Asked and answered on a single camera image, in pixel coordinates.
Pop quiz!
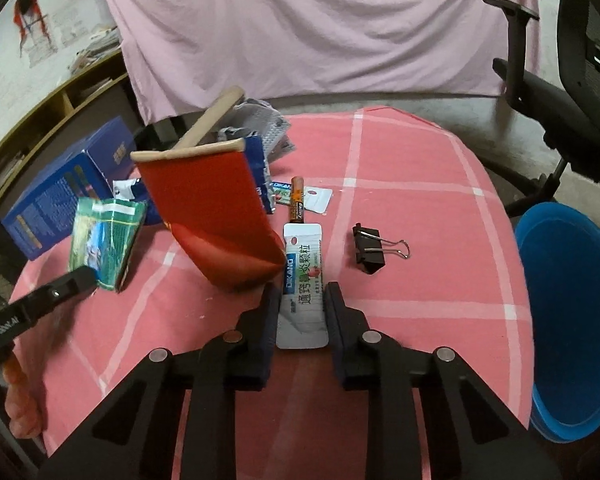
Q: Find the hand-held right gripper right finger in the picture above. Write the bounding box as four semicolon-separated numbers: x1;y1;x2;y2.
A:
325;281;563;480

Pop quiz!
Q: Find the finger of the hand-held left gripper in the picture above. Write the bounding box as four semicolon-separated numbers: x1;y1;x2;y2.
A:
10;265;99;320

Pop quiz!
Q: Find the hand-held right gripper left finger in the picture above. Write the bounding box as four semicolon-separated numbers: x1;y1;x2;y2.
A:
39;282;281;480

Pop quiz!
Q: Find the green printed packet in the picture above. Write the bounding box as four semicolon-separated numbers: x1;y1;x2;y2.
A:
67;197;149;293

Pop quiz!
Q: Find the white medicine sachet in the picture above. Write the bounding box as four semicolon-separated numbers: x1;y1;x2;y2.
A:
275;224;329;350

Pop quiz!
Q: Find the orange black battery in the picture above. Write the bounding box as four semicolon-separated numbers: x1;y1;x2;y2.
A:
288;176;307;224

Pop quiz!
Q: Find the blue plastic bucket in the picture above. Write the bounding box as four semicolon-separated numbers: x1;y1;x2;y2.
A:
514;202;600;443

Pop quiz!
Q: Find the person's left hand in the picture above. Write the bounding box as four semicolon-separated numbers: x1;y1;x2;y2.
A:
0;354;45;438

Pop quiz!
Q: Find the black binder clip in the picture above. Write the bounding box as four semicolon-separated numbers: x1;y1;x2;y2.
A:
352;224;411;276

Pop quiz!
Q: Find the blue cardboard box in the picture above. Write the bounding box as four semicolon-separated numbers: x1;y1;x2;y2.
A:
1;116;153;261

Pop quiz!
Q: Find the white black crumpled wrapper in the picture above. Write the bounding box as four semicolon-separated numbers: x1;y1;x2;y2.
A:
112;179;147;202

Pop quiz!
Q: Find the small white sachet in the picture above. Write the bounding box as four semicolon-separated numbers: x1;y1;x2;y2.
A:
302;185;333;216

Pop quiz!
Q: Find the blue white foil packet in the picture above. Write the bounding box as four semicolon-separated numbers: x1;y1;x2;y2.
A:
243;136;276;216

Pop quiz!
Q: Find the pink checked tablecloth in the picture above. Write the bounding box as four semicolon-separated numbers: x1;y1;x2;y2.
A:
10;106;533;480

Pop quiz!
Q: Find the wooden shelf unit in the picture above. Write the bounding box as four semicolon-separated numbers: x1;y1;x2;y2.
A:
0;50;131;211

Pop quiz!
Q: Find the stack of newspapers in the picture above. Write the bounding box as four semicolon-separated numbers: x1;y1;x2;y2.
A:
69;25;123;73

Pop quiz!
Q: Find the pink hanging sheet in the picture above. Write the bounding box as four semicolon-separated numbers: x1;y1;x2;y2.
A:
91;0;543;126

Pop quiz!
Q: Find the black office chair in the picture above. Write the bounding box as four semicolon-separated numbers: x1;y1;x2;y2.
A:
481;0;600;221

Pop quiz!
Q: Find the red figure wall poster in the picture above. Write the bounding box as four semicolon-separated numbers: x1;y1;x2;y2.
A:
12;0;48;56

